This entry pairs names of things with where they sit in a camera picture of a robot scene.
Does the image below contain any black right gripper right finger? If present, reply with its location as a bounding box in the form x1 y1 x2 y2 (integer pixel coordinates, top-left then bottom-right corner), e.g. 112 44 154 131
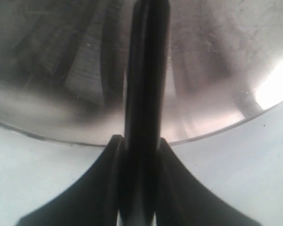
156 139 260 226

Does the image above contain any round stainless steel plate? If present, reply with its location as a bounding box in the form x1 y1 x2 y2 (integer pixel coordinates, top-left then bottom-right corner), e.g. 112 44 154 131
0 0 283 146

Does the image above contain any black knife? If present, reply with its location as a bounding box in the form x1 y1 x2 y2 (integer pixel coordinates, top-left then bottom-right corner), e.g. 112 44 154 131
119 0 170 226

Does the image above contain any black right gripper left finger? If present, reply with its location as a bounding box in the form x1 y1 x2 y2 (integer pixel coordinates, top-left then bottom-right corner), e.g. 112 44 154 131
17 135 124 226

